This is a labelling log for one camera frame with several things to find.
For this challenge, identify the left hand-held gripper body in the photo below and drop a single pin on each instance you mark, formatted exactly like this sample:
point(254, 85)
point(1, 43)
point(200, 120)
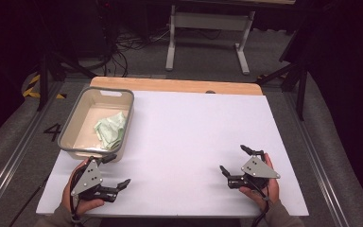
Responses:
point(88, 179)

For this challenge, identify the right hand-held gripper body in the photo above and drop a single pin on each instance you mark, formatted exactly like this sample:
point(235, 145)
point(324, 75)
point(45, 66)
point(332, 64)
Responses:
point(258, 168)

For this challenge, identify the light green face mask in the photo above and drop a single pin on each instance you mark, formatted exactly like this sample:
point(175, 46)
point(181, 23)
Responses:
point(112, 130)

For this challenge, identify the beige plastic bin grey rim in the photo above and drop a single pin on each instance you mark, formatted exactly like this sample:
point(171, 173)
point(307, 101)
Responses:
point(85, 126)

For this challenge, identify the person's left hand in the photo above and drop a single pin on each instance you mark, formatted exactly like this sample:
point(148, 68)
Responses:
point(85, 206)

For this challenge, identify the person's right hand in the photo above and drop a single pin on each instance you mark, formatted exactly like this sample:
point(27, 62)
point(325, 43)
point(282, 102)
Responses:
point(266, 197)

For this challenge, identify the white table cover sheet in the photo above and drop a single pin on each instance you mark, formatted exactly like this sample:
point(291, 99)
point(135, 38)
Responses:
point(186, 135)

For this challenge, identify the black tripod stand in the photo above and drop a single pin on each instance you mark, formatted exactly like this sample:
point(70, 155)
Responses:
point(43, 82)
point(301, 91)

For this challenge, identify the dark equipment tower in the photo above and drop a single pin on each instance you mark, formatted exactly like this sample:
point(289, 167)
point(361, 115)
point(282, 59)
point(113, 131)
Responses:
point(97, 28)

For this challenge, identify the metal floor rail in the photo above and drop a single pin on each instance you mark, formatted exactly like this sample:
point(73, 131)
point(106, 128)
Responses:
point(15, 154)
point(315, 157)

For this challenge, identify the white metal desk frame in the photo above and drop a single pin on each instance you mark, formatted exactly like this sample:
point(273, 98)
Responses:
point(212, 21)

